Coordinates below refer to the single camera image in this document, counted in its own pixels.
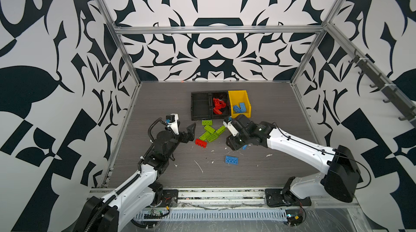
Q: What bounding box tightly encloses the blue lego bottom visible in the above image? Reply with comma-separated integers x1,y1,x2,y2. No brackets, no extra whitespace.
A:
225,156,239,165

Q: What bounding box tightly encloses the red arch lego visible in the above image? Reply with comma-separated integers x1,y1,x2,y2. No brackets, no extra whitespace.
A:
213,104,227,115

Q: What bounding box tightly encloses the red lego cluster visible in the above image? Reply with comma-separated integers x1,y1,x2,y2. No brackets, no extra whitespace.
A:
213,98,227,110

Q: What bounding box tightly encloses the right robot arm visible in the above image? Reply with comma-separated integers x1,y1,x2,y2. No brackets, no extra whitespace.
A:
223,115,362,208

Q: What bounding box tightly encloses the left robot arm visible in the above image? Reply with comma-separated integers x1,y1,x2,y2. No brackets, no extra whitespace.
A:
73,118,196,232

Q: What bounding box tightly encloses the green lego flat top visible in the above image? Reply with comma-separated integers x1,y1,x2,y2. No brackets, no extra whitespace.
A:
201,120,213,126

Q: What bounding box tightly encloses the green lego long lower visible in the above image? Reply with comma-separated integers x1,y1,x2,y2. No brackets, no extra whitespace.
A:
199,131,211,141

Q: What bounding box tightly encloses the green lego 2x4 middle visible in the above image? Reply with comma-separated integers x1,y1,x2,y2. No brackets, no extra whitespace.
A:
204,126,216,134

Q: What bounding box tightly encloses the red lego small left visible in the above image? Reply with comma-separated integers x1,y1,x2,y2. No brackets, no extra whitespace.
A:
195,139,208,148

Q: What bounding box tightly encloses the green lego upside down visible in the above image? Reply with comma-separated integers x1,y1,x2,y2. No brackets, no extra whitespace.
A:
206,133,219,143

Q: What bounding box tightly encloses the left black bin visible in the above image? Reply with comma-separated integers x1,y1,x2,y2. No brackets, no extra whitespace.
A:
191,92,211,121

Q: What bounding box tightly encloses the black bin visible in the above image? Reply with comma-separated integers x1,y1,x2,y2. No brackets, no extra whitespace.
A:
211,91,231,119
191,92,211,121

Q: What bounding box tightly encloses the yellow bin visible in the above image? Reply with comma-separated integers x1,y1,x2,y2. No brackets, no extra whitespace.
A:
228,90,252,118

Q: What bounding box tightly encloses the middle black bin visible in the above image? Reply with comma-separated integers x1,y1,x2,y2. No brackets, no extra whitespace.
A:
211,91,231,119

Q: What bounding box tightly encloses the left electronics board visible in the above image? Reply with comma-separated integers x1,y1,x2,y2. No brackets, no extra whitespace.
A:
143,207,170,219

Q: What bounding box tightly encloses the electronics board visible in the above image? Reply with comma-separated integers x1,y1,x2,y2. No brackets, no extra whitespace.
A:
285,212,306,227
143,207,170,219

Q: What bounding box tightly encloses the right electronics board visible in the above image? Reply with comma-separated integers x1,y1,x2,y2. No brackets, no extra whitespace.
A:
285,212,306,227

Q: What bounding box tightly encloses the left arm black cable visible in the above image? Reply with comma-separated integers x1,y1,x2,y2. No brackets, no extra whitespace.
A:
147,117,169,144

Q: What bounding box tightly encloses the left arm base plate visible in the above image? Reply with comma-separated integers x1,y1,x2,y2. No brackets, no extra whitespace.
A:
151,189,179,208

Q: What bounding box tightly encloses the aluminium front rail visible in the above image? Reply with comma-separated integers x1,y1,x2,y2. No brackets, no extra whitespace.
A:
87,187,360,209

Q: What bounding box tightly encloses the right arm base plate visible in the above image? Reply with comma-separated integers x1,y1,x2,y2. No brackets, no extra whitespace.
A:
264,188,312,208

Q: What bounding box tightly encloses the white cable duct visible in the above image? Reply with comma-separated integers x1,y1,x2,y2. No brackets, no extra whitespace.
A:
134,209,287,222

